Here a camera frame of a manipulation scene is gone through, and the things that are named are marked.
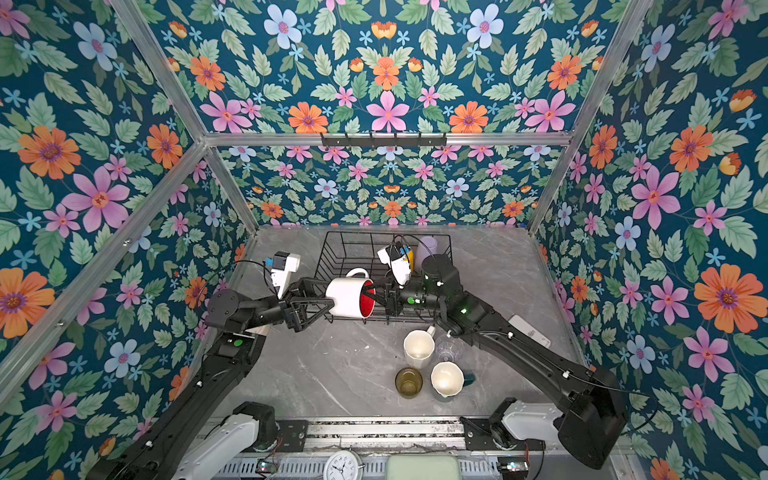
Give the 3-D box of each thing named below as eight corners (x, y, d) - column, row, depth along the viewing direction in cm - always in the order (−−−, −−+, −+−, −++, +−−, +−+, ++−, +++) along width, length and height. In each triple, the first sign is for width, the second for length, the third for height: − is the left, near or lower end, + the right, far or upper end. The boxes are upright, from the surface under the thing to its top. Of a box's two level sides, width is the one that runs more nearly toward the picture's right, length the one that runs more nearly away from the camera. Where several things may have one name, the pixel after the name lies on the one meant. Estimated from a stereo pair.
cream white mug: (403, 371, 85) (403, 358, 77) (404, 341, 91) (403, 326, 83) (434, 371, 85) (437, 358, 77) (432, 341, 91) (435, 326, 83)
